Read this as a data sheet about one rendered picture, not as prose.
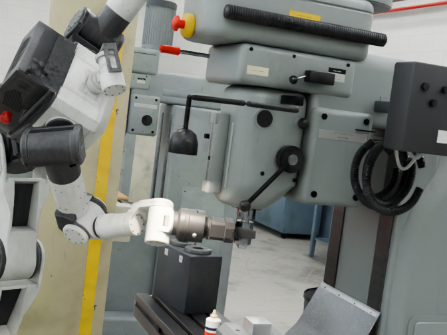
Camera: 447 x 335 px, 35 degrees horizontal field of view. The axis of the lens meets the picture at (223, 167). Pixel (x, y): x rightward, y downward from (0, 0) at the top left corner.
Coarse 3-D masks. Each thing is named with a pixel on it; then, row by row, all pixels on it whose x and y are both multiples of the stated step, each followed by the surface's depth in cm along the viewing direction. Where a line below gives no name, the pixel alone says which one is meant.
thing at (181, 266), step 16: (176, 240) 237; (160, 256) 237; (176, 256) 228; (192, 256) 221; (208, 256) 224; (160, 272) 236; (176, 272) 227; (192, 272) 221; (208, 272) 224; (160, 288) 235; (176, 288) 226; (192, 288) 222; (208, 288) 225; (176, 304) 226; (192, 304) 223; (208, 304) 226
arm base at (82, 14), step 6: (78, 12) 206; (84, 12) 203; (72, 18) 208; (78, 18) 202; (84, 18) 202; (72, 24) 205; (66, 30) 209; (78, 30) 202; (72, 36) 201; (78, 36) 202; (120, 36) 210; (78, 42) 202; (84, 42) 203; (120, 42) 208; (90, 48) 204; (120, 48) 209
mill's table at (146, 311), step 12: (144, 300) 231; (156, 300) 237; (144, 312) 232; (156, 312) 220; (168, 312) 225; (180, 312) 223; (216, 312) 228; (144, 324) 227; (156, 324) 219; (168, 324) 209; (180, 324) 214; (192, 324) 212; (204, 324) 214
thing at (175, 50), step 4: (160, 48) 185; (164, 48) 185; (168, 48) 186; (172, 48) 186; (176, 48) 187; (164, 52) 186; (168, 52) 186; (172, 52) 186; (176, 52) 186; (180, 52) 187; (184, 52) 188; (188, 52) 188; (192, 52) 189; (196, 52) 189; (200, 56) 190; (204, 56) 190; (208, 56) 191
